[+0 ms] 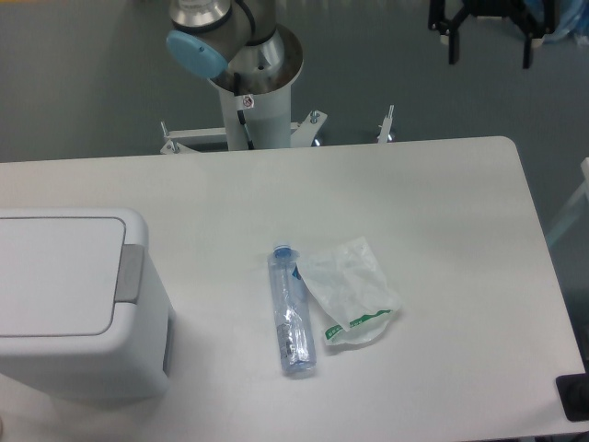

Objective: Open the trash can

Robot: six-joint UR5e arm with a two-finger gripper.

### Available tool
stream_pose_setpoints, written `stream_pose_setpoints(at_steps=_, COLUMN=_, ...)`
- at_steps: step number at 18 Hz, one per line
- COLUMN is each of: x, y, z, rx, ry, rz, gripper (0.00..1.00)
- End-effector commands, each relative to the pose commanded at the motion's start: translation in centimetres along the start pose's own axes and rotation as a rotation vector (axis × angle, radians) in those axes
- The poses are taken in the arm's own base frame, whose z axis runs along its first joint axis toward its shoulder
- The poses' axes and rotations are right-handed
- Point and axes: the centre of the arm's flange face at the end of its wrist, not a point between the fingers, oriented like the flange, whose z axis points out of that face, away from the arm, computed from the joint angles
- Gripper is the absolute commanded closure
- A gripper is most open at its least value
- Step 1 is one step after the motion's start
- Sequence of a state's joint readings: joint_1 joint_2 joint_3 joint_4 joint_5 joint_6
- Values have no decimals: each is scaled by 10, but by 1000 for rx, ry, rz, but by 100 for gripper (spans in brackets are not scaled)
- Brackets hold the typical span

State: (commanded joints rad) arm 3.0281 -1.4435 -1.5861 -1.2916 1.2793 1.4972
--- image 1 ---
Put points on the black clamp at table edge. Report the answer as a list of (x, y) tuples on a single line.
[(573, 392)]

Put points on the white trash can lid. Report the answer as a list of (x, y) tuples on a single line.
[(59, 275)]

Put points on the clear plastic bag green print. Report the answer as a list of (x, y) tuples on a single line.
[(350, 286)]

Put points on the white trash can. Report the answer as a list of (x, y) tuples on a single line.
[(130, 359)]

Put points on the silver robot arm blue cap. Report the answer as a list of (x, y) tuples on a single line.
[(235, 44)]

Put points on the clear plastic water bottle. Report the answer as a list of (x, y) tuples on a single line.
[(291, 311)]

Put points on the black metal frame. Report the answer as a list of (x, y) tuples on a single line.
[(517, 11)]

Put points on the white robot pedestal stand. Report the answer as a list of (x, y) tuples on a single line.
[(261, 121)]

